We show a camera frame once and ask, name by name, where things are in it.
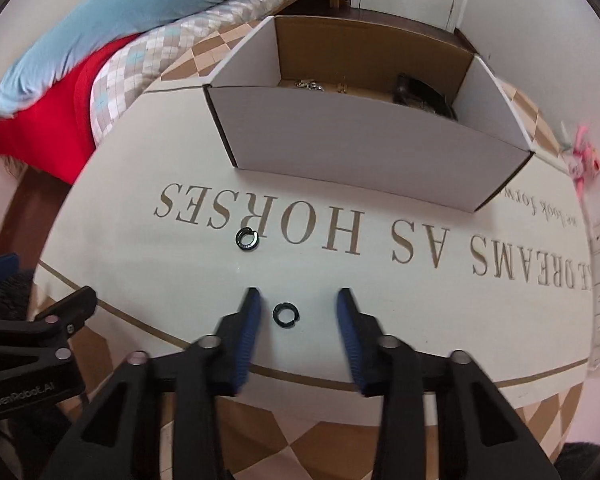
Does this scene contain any black smart watch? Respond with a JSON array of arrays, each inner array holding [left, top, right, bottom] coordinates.
[[392, 73, 457, 120]]

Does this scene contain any black ring lower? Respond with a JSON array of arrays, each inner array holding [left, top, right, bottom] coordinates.
[[272, 301, 300, 330]]

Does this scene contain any light blue blanket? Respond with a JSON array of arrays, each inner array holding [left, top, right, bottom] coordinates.
[[0, 0, 226, 117]]

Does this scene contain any black ring upper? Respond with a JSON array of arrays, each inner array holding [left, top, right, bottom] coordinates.
[[235, 226, 260, 250]]

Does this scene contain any dark fuzzy sleeve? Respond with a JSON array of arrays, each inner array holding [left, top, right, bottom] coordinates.
[[0, 271, 33, 321], [554, 442, 600, 480]]

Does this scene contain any pink panther plush toy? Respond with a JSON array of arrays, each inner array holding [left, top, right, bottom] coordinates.
[[566, 126, 600, 200]]

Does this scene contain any dark fuzzy sleeve left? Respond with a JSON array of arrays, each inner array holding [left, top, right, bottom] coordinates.
[[0, 271, 33, 321]]

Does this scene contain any white cardboard box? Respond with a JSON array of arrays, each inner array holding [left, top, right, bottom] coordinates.
[[204, 15, 533, 212]]

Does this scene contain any dark fuzzy sleeve right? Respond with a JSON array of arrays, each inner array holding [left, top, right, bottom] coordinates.
[[554, 442, 600, 480]]

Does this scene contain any cream printed table mat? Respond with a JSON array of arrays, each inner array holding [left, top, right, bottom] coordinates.
[[32, 19, 596, 480]]

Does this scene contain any black ring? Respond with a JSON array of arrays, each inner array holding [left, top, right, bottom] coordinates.
[[272, 301, 300, 330], [235, 226, 260, 250]]

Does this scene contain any red blanket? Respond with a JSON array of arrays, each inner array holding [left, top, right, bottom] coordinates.
[[0, 35, 135, 184]]

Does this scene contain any checkered patterned quilt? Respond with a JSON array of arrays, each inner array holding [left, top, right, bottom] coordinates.
[[90, 0, 296, 144]]

